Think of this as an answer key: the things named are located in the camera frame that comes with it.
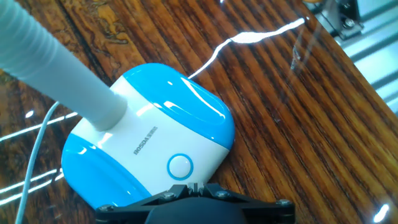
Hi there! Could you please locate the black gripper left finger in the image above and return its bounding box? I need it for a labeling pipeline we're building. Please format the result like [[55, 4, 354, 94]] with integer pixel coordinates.
[[95, 183, 197, 224]]

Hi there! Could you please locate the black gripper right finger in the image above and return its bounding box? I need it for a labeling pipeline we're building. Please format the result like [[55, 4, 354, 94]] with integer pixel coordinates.
[[195, 182, 296, 224]]

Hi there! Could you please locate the white lamp power cable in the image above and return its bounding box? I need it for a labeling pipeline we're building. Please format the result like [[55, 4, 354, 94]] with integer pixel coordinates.
[[14, 101, 60, 224]]

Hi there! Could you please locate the blue and white desk lamp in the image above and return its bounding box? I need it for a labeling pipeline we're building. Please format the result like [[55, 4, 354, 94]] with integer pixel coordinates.
[[0, 0, 236, 210]]

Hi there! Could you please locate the glossy wood-grain table mat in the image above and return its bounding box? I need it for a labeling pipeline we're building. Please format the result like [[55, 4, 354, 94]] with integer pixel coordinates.
[[0, 0, 398, 224]]

